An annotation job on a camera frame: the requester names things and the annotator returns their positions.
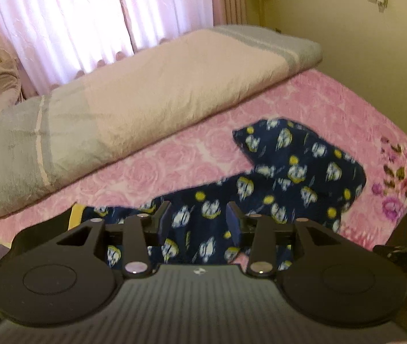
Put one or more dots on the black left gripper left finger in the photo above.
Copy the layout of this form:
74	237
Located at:
77	273

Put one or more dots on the pink sheer window curtain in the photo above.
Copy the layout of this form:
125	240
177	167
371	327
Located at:
57	41

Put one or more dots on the wall socket with plug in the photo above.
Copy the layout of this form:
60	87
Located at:
381	4

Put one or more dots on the pink floral bed blanket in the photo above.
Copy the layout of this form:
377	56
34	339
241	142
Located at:
206	152

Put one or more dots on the navy patterned fleece pajama pants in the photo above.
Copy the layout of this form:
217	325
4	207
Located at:
295	174

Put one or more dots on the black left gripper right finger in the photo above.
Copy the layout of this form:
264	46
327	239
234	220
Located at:
321	274

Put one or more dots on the folded beige grey quilt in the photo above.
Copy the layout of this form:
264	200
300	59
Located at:
50	141

